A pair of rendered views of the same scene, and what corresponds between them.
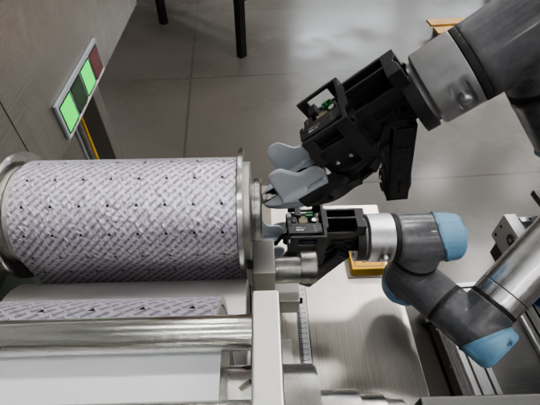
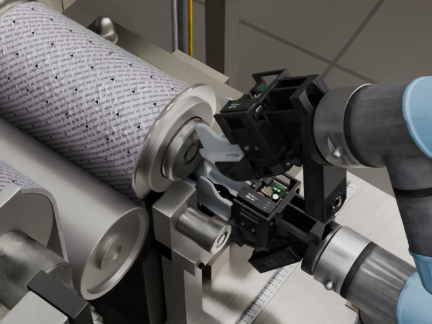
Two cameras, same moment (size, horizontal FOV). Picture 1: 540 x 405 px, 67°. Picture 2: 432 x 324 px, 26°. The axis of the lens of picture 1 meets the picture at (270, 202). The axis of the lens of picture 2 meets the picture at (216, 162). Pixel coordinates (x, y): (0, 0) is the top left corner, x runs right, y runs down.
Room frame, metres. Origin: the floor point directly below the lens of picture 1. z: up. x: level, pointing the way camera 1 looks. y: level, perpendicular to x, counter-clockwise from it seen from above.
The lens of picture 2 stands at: (-0.15, -0.39, 2.08)
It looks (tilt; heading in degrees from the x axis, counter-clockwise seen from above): 54 degrees down; 38
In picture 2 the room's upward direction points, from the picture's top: straight up
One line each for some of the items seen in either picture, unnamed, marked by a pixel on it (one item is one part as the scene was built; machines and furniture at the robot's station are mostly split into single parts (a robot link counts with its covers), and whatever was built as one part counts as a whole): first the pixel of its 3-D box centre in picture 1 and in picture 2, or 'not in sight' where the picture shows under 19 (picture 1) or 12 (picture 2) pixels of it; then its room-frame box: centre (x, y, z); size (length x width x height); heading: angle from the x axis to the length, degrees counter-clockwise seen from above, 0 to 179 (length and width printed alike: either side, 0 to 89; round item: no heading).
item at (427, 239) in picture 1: (423, 238); (396, 295); (0.39, -0.24, 1.11); 0.11 x 0.08 x 0.09; 92
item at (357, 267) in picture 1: (365, 257); not in sight; (0.49, -0.20, 0.91); 0.07 x 0.07 x 0.02; 2
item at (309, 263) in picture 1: (308, 267); (214, 234); (0.29, -0.05, 1.18); 0.04 x 0.02 x 0.04; 2
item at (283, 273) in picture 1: (277, 315); (190, 272); (0.29, -0.01, 1.05); 0.06 x 0.05 x 0.31; 92
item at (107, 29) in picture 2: not in sight; (104, 27); (0.54, 0.36, 1.05); 0.04 x 0.04 x 0.04
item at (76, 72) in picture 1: (82, 85); not in sight; (0.70, 0.36, 1.18); 0.25 x 0.01 x 0.07; 2
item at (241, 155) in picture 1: (243, 210); (175, 143); (0.32, 0.03, 1.25); 0.15 x 0.01 x 0.15; 2
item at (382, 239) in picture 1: (374, 239); (339, 260); (0.38, -0.16, 1.11); 0.08 x 0.05 x 0.08; 2
